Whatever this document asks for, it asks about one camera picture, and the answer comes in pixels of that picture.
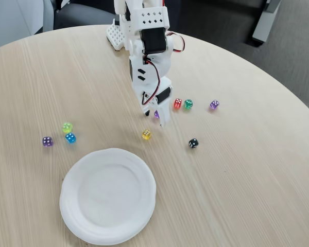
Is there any dark grey chair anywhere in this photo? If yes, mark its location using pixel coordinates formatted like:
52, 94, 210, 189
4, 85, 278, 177
53, 2, 116, 30

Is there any white paper plate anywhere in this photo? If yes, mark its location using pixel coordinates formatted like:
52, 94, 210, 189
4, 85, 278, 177
59, 147, 157, 245

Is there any red black servo cable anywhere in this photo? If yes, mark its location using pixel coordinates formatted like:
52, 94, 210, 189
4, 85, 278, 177
141, 59, 161, 106
166, 31, 185, 54

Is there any blue translucent die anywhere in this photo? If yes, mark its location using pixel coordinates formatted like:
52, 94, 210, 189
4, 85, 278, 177
64, 132, 77, 145

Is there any grey desk leg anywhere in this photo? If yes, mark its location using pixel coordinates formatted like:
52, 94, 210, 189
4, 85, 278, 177
252, 0, 282, 43

